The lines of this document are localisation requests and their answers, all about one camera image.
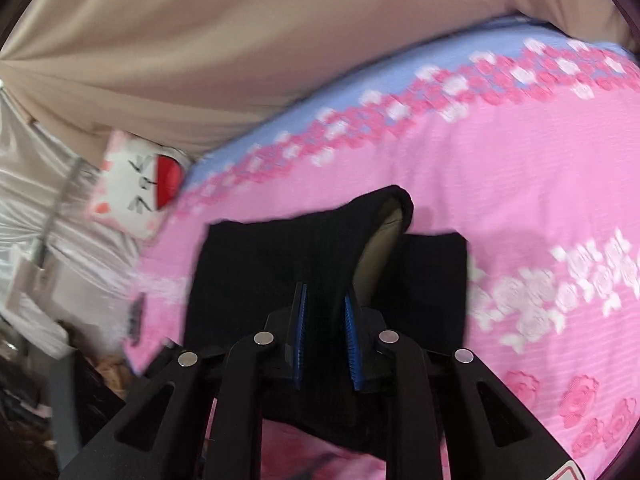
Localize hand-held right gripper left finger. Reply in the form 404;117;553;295
59;281;308;480

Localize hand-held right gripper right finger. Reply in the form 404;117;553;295
344;287;577;480

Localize black pants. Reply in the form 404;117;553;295
182;185;471;463

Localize dark phone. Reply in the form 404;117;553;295
126;294;147;347

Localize tan cloth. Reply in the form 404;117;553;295
92;352;136;391

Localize pink floral bedsheet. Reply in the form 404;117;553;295
125;15;640;480

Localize cat face pillow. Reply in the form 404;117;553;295
89;129;194;240

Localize grey metal pole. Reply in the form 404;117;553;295
34;156;85;267

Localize beige curtain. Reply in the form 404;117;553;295
0;0;623;167

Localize silver satin curtain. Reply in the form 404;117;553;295
0;87;147;361

